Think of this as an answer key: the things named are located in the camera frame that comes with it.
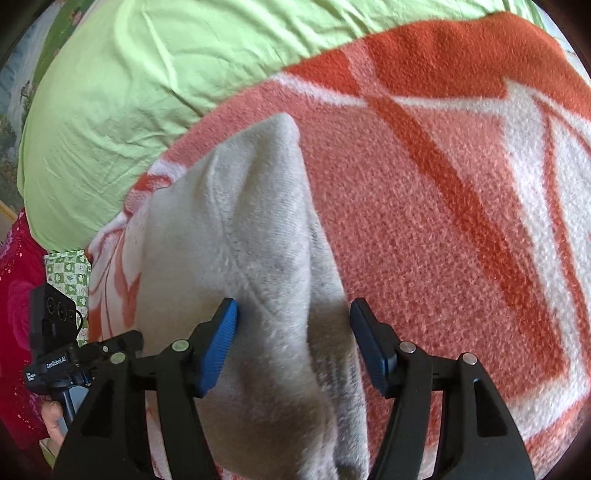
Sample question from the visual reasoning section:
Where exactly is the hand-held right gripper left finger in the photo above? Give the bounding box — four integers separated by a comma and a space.
53, 298, 238, 480

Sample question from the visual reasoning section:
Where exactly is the green patterned small pillow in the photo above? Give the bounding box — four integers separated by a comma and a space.
45, 249, 92, 348

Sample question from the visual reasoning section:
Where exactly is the person's left hand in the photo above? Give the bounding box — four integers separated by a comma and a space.
41, 401, 70, 450

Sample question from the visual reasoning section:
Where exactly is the light green duvet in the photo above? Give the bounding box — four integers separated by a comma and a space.
17, 0, 561, 252

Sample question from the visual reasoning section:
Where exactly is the orange and white blanket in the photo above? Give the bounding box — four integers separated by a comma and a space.
85, 11, 591, 480

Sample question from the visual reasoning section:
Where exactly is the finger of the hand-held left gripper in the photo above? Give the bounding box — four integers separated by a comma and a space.
90, 329, 144, 365

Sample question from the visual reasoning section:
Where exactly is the grey knitted sweater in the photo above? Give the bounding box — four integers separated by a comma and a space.
136, 113, 371, 480

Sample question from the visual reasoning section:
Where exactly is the pink rose patterned cushion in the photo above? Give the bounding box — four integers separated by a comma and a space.
0, 208, 63, 462

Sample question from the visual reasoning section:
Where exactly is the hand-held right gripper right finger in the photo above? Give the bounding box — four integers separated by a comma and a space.
349, 298, 536, 480

